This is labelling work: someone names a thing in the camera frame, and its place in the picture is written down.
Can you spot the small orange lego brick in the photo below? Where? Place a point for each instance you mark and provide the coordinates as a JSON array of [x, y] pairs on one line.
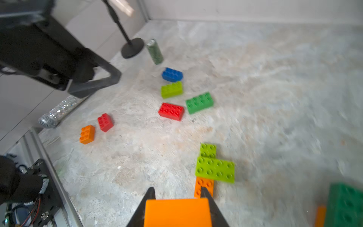
[[320, 216]]

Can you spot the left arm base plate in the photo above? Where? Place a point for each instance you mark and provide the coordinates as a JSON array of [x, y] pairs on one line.
[[38, 186]]

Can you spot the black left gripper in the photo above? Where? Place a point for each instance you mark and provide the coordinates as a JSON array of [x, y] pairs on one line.
[[36, 45]]

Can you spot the lime lego brick long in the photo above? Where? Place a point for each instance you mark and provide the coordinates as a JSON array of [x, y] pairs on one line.
[[215, 169], [171, 90]]

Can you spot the dark green lego brick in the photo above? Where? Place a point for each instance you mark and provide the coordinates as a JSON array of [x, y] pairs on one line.
[[344, 207]]

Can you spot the glittery silver stick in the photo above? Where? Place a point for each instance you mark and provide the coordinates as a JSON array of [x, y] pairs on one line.
[[54, 117]]

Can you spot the black microphone stand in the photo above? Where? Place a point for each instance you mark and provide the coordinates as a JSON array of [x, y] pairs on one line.
[[132, 47]]

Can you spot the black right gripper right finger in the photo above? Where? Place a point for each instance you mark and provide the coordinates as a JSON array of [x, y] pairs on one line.
[[217, 217]]

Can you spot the red lego brick left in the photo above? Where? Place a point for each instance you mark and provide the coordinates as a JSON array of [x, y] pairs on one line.
[[171, 111]]

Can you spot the beige microphone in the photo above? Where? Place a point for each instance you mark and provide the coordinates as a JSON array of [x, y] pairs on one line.
[[123, 6]]

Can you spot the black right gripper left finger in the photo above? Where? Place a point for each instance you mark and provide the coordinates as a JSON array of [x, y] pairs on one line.
[[138, 218]]

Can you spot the green battery cell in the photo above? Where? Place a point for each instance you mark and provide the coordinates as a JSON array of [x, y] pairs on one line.
[[154, 51]]

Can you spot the dark blue lego brick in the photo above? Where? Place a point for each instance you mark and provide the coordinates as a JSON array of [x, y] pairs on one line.
[[172, 75]]

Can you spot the aluminium rail frame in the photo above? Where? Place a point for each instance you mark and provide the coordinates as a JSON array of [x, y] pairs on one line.
[[17, 161]]

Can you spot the bright green lego brick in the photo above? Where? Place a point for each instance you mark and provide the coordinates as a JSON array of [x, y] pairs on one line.
[[199, 103]]

